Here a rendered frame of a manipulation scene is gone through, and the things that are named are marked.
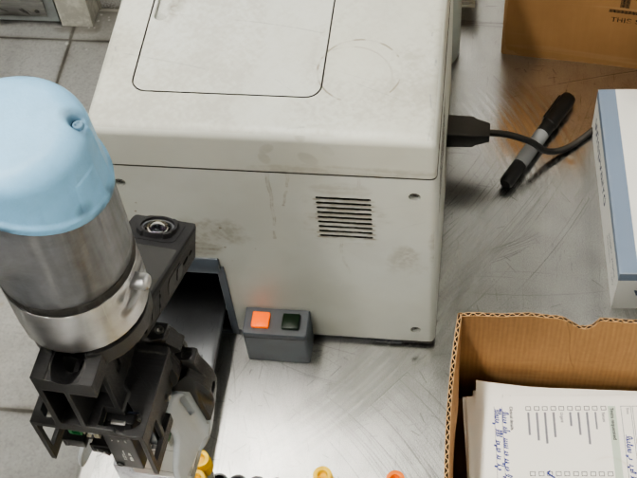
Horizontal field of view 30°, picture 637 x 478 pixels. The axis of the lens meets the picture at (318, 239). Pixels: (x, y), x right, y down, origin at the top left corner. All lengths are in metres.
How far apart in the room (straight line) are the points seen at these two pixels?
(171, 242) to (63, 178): 0.22
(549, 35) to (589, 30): 0.04
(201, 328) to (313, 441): 0.15
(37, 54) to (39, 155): 2.16
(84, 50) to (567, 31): 1.55
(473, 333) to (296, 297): 0.18
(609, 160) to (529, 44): 0.21
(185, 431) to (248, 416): 0.31
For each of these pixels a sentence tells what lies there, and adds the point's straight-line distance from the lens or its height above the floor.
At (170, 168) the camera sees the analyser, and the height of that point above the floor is 1.13.
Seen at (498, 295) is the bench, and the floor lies 0.87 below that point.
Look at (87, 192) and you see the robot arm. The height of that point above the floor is 1.42.
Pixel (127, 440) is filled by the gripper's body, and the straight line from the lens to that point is 0.72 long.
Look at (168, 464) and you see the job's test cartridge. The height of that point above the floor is 1.08.
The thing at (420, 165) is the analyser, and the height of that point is 1.15.
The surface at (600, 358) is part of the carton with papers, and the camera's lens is 1.03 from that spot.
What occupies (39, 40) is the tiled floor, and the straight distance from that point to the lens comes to 2.74.
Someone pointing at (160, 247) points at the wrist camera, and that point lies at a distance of 0.76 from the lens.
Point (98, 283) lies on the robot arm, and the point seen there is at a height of 1.36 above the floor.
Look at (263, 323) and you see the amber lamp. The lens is 1.09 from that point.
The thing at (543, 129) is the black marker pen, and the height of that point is 0.89.
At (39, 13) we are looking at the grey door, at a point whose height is 0.04.
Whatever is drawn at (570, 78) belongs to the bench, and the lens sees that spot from 1.34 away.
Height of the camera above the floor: 1.86
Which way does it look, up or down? 55 degrees down
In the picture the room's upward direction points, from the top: 7 degrees counter-clockwise
